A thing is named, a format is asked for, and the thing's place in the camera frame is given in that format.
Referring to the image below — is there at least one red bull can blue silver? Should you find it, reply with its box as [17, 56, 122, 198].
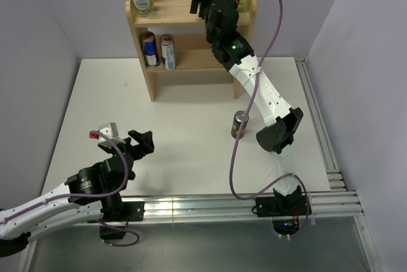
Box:
[160, 34, 176, 71]

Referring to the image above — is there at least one red bull can red tab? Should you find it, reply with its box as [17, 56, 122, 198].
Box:
[140, 31, 160, 67]

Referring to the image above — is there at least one black yellow can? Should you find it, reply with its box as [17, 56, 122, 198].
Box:
[231, 110, 249, 139]

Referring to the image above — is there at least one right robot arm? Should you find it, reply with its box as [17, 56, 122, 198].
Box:
[190, 0, 303, 154]

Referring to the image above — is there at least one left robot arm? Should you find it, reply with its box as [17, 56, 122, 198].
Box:
[1, 123, 155, 257]

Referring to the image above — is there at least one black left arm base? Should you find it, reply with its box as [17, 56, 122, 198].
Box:
[97, 201, 145, 247]

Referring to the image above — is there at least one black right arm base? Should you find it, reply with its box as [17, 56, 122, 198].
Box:
[251, 191, 312, 239]

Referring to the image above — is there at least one wooden shelf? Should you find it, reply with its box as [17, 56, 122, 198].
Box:
[125, 0, 240, 101]

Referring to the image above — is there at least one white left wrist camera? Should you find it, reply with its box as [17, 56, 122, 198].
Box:
[88, 122, 125, 147]

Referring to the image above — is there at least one aluminium rail frame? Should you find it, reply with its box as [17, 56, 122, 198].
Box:
[18, 56, 382, 272]

